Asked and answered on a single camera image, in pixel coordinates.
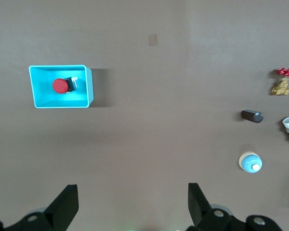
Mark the black cylindrical knob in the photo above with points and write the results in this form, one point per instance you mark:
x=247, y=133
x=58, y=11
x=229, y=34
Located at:
x=251, y=116

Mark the red mushroom push button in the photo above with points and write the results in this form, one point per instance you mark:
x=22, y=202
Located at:
x=60, y=85

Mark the blue dome bell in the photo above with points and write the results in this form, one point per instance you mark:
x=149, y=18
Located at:
x=250, y=163

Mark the cyan plastic bin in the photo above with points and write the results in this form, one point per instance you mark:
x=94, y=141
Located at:
x=43, y=98

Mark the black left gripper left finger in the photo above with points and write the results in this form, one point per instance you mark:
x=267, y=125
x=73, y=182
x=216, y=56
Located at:
x=60, y=209

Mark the brass valve with red handwheel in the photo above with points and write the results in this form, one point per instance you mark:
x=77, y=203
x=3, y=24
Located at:
x=282, y=87

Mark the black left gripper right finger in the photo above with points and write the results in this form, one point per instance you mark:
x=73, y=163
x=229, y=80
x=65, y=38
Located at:
x=200, y=209

